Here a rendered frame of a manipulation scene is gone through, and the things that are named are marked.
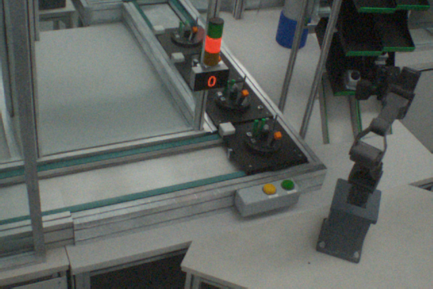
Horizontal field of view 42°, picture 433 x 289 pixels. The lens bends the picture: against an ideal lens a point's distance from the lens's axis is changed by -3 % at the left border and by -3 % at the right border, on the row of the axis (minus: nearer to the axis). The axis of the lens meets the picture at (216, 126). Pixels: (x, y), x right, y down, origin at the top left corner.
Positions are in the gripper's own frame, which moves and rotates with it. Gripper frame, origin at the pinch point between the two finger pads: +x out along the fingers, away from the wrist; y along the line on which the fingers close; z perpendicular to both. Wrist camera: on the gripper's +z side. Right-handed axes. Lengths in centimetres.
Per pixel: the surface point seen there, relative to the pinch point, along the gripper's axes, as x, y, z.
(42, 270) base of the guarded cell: -12, 106, -49
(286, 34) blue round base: 104, -12, -14
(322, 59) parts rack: 21.0, 9.2, 1.5
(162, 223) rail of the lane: 0, 68, -44
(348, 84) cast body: 13.3, 1.9, -5.3
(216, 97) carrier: 47, 39, -22
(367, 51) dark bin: 10.3, -1.6, 7.6
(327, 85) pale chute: 27.7, 2.6, -11.0
